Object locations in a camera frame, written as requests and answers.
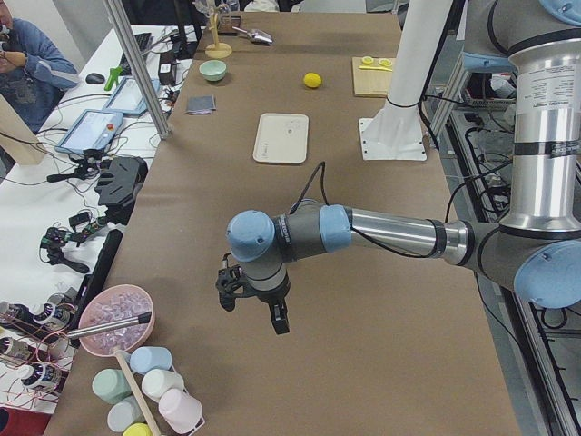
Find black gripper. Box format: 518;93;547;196
215;265;290;335

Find yellow lemon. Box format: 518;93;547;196
302;73;322;89

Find white rabbit print tray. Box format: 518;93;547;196
252;113;310;164

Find light blue cup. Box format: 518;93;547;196
130;346;172;375

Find white cup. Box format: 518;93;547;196
142;369;185;402

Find pink cup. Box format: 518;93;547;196
158;388;205;434

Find pink bowl with ice cubes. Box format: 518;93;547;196
78;284;155;357

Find wooden cup rack pole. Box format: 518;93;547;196
113;348;162;436

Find mint green cup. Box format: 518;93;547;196
92;369;133;405

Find yellow cup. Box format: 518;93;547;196
123;422;153;436

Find grey cup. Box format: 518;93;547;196
107;396;145;432

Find black device on desk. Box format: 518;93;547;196
94;156;148;225

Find grey folded cloth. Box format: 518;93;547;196
186;95;216;114

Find mint green bowl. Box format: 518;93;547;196
199;60;227;82

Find teach pendant tablet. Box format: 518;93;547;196
54;109;123;155
103;76;147;117

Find wooden cutting board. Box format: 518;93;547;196
351;56;395;97

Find wooden cup stand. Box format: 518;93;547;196
205;13;232;59

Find yellow plastic knife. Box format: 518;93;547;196
358;65;393;72

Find green clamp tool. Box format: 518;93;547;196
103;66;123;91

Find black computer mouse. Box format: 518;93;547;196
85;73;105;84

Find black keyboard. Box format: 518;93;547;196
118;32;155;77

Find person in blue sweater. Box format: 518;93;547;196
1;3;80;134

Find aluminium frame post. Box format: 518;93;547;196
103;0;170;140

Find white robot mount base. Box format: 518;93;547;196
359;0;463;162

